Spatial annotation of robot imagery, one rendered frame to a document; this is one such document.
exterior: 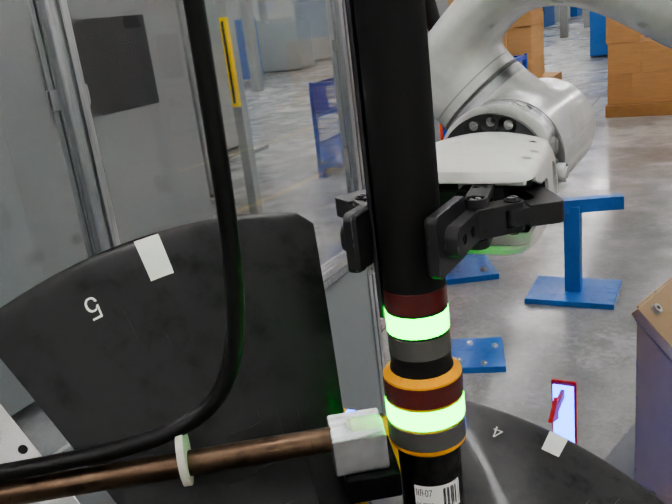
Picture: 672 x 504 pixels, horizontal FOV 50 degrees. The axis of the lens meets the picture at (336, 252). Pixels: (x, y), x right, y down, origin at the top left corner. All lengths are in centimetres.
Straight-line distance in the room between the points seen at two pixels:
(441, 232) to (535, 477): 34
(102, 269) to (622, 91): 931
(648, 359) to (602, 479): 27
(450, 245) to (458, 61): 24
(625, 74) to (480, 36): 910
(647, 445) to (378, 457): 61
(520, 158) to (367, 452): 19
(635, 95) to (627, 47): 58
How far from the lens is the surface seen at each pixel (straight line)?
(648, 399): 95
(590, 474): 68
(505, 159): 43
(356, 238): 36
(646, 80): 960
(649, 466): 99
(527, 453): 67
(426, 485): 42
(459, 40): 56
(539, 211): 39
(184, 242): 50
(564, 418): 80
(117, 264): 50
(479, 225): 38
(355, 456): 40
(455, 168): 42
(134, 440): 41
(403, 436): 40
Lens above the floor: 157
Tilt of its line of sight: 18 degrees down
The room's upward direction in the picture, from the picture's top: 7 degrees counter-clockwise
